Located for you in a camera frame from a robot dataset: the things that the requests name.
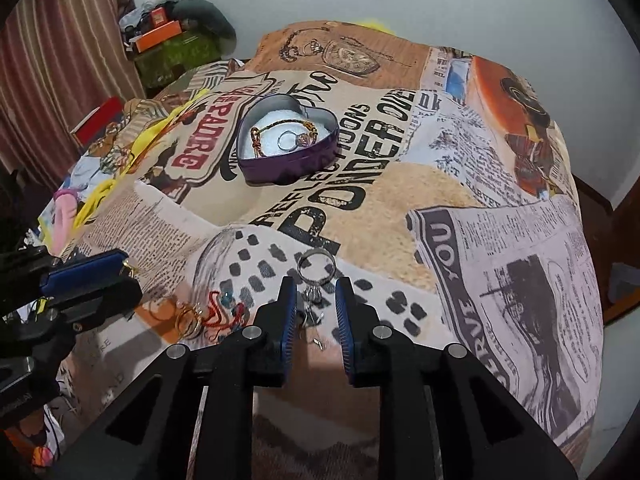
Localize wooden bed frame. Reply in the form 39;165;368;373
570;170;640;328

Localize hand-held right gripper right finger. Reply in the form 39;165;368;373
334;276;596;480

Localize red box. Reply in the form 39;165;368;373
70;97;126;144

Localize patterned brown rug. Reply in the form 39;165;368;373
247;389;383;480

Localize pink cloth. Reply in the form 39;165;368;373
52;189;82;253

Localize purple heart-shaped tin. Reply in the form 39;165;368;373
236;94;337;184

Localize gold and red bracelet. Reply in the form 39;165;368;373
249;118;322;159

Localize clear plastic pouch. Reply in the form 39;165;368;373
192;226;243;303

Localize printed blanket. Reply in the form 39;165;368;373
37;19;602;461

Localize red cord bracelet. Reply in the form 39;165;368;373
197;289;251;335

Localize striped brown curtain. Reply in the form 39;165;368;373
0;0;147;183

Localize gold hoop earrings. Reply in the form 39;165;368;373
175;305;206;339

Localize green patterned box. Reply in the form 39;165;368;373
132;34;222;87

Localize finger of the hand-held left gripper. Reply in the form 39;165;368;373
0;249;130;307
30;277;144;336

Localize yellow cloth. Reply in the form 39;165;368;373
74;87;213;223

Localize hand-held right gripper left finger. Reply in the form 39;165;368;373
50;275;299;480

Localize silver ring with charms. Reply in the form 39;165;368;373
295;250;336;351

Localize silver ring with purple gem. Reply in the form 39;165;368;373
277;130;309;151

